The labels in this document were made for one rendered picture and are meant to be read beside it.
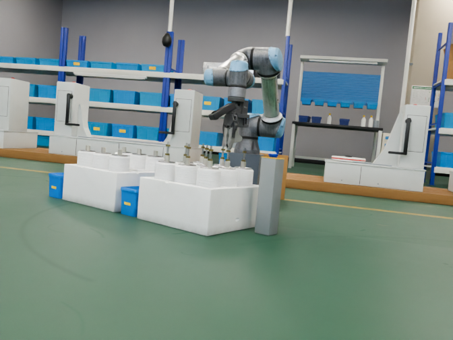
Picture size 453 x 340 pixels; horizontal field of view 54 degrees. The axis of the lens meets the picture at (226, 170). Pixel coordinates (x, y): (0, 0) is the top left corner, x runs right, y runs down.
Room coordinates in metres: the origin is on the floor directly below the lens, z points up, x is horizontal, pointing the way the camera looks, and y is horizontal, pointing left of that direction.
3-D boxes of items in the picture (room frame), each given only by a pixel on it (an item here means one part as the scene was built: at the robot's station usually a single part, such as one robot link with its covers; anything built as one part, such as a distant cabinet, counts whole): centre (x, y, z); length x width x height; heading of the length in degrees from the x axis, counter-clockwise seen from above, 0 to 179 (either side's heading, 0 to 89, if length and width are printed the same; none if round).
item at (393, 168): (4.06, -1.30, 0.45); 0.82 x 0.57 x 0.74; 78
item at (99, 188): (2.26, 0.53, 0.09); 0.39 x 0.39 x 0.18; 55
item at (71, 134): (4.56, 1.02, 0.45); 1.45 x 0.57 x 0.74; 78
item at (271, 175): (1.83, -0.19, 0.16); 0.07 x 0.07 x 0.31; 54
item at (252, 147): (2.60, -0.11, 0.35); 0.15 x 0.15 x 0.10
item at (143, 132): (7.30, 1.24, 0.36); 0.50 x 0.38 x 0.21; 167
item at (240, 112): (1.88, -0.02, 0.48); 0.09 x 0.08 x 0.12; 122
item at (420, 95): (7.58, -3.22, 1.38); 0.49 x 0.01 x 0.35; 78
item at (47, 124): (7.66, 3.01, 0.36); 0.50 x 0.38 x 0.21; 168
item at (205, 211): (1.94, 0.09, 0.09); 0.39 x 0.39 x 0.18; 54
